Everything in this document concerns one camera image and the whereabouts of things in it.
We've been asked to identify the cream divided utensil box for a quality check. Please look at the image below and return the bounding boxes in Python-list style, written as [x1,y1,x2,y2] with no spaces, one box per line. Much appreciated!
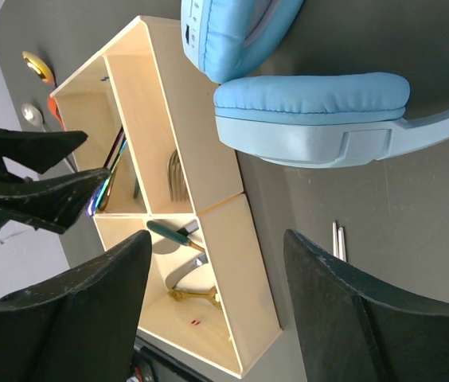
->
[53,16,281,378]

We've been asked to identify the silver fork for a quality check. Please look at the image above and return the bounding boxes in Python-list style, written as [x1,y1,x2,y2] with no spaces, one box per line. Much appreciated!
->
[167,150,189,201]

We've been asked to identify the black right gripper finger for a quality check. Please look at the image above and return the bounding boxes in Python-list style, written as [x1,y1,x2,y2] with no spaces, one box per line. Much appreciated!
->
[0,129,88,173]
[0,168,109,234]

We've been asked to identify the iridescent blue purple spoon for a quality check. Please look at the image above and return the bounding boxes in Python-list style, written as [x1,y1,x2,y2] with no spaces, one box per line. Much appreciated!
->
[85,128,127,217]

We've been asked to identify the dark teal handled knife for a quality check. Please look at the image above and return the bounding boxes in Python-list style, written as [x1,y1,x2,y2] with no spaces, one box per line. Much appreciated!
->
[177,220,199,236]

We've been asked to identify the teal silicone spoon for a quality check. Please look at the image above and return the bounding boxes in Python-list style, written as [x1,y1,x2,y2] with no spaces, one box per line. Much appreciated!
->
[133,180,140,199]

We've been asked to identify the ornate gold spoon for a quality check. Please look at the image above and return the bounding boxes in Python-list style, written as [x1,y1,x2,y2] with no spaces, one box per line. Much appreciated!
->
[168,286,222,310]

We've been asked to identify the gold spoon teal handle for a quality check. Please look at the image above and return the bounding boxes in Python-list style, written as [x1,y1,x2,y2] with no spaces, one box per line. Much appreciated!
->
[146,220,205,252]

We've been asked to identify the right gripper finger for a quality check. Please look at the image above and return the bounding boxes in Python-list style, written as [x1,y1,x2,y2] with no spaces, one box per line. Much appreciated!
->
[283,229,449,381]
[0,230,152,381]

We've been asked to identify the light blue headphones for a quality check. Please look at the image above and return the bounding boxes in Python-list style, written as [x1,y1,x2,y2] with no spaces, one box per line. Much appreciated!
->
[181,1,449,169]

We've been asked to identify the rose copper spoon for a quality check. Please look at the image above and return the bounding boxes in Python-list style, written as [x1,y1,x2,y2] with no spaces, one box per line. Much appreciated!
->
[96,127,127,211]

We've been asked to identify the orange silicone spoon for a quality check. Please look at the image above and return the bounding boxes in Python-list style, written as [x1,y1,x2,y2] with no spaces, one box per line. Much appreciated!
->
[46,96,65,131]

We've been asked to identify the silver round ladle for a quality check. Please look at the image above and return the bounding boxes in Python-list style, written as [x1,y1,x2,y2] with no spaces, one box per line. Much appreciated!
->
[21,103,77,173]

